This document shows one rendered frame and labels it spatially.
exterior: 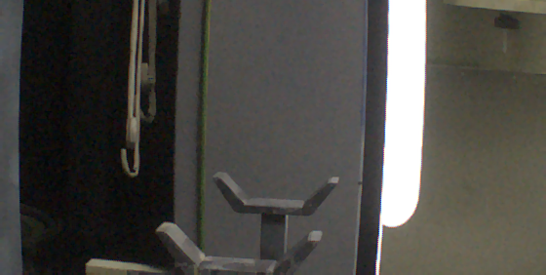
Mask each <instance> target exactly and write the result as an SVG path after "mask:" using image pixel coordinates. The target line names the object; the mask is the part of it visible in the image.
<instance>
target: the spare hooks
mask: <svg viewBox="0 0 546 275"><path fill-rule="evenodd" d="M158 1H159V6H158ZM144 4H145V0H141V11H140V13H139V44H138V50H137V17H138V0H134V3H133V18H132V32H131V36H130V51H131V60H130V75H129V80H128V118H127V125H126V130H127V132H126V144H127V147H128V148H129V149H132V148H134V147H135V164H134V168H133V172H132V173H131V172H130V169H129V167H128V161H127V156H126V154H127V152H126V149H121V165H122V167H123V171H124V173H126V174H128V177H136V176H137V173H138V170H139V160H140V156H139V121H140V122H143V121H144V122H146V123H151V122H152V121H153V120H154V118H155V115H156V107H157V105H156V103H157V99H156V95H155V84H156V67H155V48H156V41H157V7H159V10H160V11H161V13H162V14H163V15H165V14H167V13H168V12H169V6H170V3H169V0H148V8H149V24H148V31H149V59H148V66H147V62H141V57H142V52H141V42H142V35H143V27H144ZM178 4H179V0H177V7H176V8H177V25H178ZM136 51H137V71H136V95H135V68H136V67H135V54H136ZM147 73H148V75H147ZM140 86H141V87H142V89H143V90H144V91H145V92H147V93H149V104H150V105H149V107H150V108H149V110H148V115H147V116H146V117H145V116H144V114H143V113H142V112H141V110H140V108H139V93H140ZM134 113H135V116H136V118H134Z"/></svg>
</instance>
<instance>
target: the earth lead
mask: <svg viewBox="0 0 546 275"><path fill-rule="evenodd" d="M211 3H212V0H205V11H204V17H203V51H202V82H201V84H200V120H199V150H200V158H199V196H198V218H199V237H198V249H199V250H200V251H201V252H202V253H203V254H205V224H204V221H205V186H206V158H205V149H206V113H207V76H208V74H209V40H210V6H211Z"/></svg>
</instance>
